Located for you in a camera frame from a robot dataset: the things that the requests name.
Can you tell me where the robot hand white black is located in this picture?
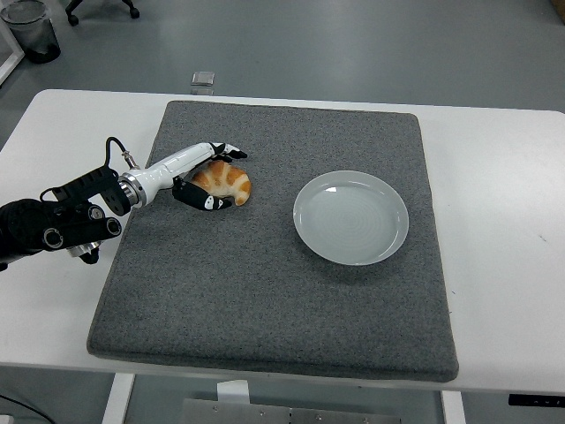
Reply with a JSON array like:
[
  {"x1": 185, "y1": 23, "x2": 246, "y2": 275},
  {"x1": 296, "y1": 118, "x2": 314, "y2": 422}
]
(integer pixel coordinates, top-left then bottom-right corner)
[{"x1": 132, "y1": 140, "x2": 249, "y2": 212}]

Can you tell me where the golden croissant bread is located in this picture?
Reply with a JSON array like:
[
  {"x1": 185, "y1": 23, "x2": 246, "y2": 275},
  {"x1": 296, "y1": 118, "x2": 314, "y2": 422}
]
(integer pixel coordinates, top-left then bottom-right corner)
[{"x1": 189, "y1": 160, "x2": 252, "y2": 207}]

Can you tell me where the round grey plate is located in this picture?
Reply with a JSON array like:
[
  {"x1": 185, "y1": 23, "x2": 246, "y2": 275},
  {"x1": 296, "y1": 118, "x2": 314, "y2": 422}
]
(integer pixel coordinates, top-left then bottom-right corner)
[{"x1": 292, "y1": 170, "x2": 411, "y2": 267}]

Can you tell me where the grey metal plate with screws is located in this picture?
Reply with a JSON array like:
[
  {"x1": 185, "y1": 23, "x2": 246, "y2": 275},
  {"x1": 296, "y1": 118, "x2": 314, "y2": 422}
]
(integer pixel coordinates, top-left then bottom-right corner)
[{"x1": 179, "y1": 397, "x2": 350, "y2": 424}]

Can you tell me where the clear floor socket cover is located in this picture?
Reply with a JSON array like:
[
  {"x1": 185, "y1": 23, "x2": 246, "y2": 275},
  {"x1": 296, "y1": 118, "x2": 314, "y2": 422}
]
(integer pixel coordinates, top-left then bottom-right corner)
[{"x1": 191, "y1": 70, "x2": 217, "y2": 95}]

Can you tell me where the grey felt mat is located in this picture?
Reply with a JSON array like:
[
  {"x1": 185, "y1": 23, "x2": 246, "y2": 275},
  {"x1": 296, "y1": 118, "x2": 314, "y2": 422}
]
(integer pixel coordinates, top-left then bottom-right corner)
[{"x1": 87, "y1": 100, "x2": 460, "y2": 383}]

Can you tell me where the black office chair base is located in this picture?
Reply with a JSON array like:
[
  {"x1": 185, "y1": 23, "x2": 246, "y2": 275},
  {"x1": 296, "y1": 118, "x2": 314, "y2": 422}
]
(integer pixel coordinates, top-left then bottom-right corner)
[{"x1": 64, "y1": 0, "x2": 141, "y2": 27}]

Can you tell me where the black mesh trash bin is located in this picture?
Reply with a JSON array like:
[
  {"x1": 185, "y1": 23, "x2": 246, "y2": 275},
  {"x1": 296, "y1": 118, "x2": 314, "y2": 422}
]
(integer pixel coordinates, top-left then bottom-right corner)
[{"x1": 0, "y1": 0, "x2": 62, "y2": 65}]

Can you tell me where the white table leg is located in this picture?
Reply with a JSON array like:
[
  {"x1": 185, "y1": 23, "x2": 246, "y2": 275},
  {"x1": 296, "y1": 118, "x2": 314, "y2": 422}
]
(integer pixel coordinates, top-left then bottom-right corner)
[
  {"x1": 441, "y1": 390, "x2": 465, "y2": 424},
  {"x1": 101, "y1": 373, "x2": 136, "y2": 424}
]

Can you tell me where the black table control panel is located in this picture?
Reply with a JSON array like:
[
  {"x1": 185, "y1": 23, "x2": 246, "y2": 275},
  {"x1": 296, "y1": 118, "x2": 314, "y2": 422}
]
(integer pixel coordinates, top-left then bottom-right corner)
[{"x1": 507, "y1": 392, "x2": 565, "y2": 407}]

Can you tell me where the white frame furniture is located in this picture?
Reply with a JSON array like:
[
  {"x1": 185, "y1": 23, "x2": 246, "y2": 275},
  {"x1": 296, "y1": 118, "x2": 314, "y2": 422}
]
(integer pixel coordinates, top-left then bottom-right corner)
[{"x1": 0, "y1": 19, "x2": 26, "y2": 87}]

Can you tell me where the white table bracket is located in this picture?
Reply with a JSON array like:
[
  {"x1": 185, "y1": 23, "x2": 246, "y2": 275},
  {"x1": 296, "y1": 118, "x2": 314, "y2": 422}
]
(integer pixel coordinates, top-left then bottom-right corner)
[{"x1": 215, "y1": 380, "x2": 252, "y2": 405}]

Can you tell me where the black floor cable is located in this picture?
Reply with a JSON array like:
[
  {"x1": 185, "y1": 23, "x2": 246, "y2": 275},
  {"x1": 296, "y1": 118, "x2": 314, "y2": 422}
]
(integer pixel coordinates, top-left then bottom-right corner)
[{"x1": 0, "y1": 390, "x2": 58, "y2": 424}]

